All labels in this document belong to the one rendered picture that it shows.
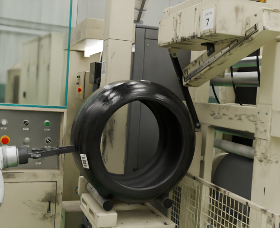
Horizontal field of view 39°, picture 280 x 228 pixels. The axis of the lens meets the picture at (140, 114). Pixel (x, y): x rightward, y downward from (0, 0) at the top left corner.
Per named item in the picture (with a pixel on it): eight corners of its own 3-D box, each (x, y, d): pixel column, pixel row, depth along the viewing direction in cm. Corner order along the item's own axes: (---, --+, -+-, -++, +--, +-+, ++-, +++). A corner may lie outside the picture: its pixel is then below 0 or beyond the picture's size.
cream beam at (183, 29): (156, 47, 209) (157, 19, 209) (198, 51, 218) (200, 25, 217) (214, 33, 152) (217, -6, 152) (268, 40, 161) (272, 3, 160)
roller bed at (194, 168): (160, 178, 231) (163, 127, 230) (183, 178, 236) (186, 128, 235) (174, 186, 213) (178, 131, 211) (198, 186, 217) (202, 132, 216)
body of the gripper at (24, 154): (17, 148, 161) (40, 145, 164) (16, 145, 169) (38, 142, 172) (19, 166, 162) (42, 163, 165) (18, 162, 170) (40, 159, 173)
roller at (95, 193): (84, 187, 201) (90, 179, 202) (91, 192, 202) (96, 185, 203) (100, 206, 168) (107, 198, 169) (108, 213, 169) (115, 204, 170)
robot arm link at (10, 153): (2, 144, 168) (16, 143, 169) (4, 166, 168) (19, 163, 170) (2, 148, 159) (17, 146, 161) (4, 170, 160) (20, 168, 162)
